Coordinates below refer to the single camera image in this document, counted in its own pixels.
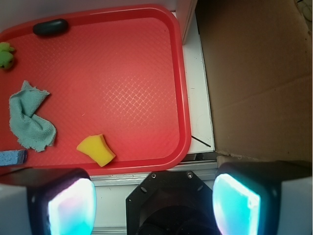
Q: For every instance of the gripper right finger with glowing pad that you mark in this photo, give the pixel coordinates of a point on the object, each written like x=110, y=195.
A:
x=264, y=198

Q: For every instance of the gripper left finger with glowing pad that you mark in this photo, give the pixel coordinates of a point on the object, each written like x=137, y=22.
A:
x=46, y=201

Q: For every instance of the green plush animal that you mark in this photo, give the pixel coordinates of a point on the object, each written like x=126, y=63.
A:
x=6, y=55

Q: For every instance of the blue sponge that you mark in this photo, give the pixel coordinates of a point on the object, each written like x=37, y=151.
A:
x=13, y=157

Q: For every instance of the teal crumpled cloth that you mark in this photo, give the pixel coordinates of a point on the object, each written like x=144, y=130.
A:
x=32, y=131

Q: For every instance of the yellow sponge piece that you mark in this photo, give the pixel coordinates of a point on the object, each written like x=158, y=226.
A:
x=97, y=149

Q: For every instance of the brown cardboard box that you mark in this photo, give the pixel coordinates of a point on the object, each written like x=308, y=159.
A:
x=258, y=60

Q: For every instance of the red plastic tray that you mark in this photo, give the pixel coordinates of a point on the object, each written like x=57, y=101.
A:
x=117, y=72

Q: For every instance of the black oval object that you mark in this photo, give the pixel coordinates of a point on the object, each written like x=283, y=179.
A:
x=49, y=28

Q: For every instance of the white cabinet corner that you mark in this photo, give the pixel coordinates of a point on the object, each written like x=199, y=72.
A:
x=185, y=10

